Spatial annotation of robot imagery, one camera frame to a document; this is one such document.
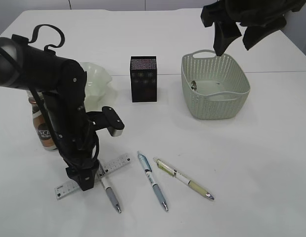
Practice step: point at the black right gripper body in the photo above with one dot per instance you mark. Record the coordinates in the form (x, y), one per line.
(248, 12)

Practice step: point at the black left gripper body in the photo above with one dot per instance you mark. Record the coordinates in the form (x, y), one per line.
(76, 138)

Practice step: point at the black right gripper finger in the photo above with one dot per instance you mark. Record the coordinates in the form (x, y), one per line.
(225, 34)
(255, 34)

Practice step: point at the brown coffee drink bottle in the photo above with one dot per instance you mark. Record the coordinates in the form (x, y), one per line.
(40, 125)

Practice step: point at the clear plastic ruler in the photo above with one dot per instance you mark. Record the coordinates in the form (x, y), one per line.
(71, 186)

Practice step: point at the paper ball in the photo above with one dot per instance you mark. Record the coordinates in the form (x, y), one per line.
(193, 85)

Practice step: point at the cream green pen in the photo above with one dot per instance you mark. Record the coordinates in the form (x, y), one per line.
(174, 172)

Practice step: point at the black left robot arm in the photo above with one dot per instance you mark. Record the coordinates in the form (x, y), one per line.
(58, 86)

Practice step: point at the grey grip clear pen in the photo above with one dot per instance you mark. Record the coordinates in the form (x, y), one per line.
(110, 192)

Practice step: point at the pale green plastic basket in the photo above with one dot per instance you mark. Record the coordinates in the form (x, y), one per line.
(222, 86)

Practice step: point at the blue clip grey pen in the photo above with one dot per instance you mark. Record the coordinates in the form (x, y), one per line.
(149, 174)

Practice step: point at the black perforated pen holder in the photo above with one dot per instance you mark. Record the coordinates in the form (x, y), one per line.
(143, 74)

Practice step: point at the pale green wavy glass bowl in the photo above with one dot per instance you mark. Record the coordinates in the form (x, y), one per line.
(97, 84)

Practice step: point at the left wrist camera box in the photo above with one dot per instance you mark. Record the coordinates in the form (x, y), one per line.
(107, 118)

